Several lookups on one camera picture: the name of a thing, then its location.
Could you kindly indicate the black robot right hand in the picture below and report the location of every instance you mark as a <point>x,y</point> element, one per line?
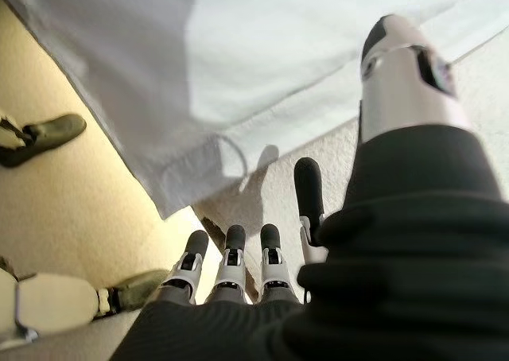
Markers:
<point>397,277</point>

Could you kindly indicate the white duvet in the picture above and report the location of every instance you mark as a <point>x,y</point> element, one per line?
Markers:
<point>199,59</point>

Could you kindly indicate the dark robot right foot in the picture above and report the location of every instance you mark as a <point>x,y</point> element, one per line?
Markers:
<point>139,287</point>

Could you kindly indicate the dark robot foot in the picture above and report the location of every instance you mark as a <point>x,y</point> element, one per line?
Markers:
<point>51,136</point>
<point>139,287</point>

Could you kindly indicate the silver robot right leg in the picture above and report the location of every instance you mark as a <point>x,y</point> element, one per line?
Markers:
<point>51,305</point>

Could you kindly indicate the dark robot left foot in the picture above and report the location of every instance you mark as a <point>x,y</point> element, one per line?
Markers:
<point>51,136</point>

